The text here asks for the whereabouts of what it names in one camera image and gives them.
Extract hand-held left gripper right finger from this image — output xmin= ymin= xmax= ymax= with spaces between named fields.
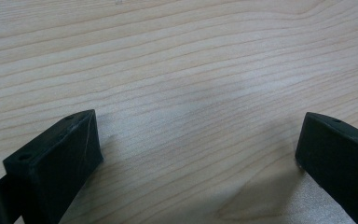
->
xmin=295 ymin=111 xmax=358 ymax=224

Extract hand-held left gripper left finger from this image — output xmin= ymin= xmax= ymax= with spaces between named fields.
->
xmin=2 ymin=108 xmax=104 ymax=224

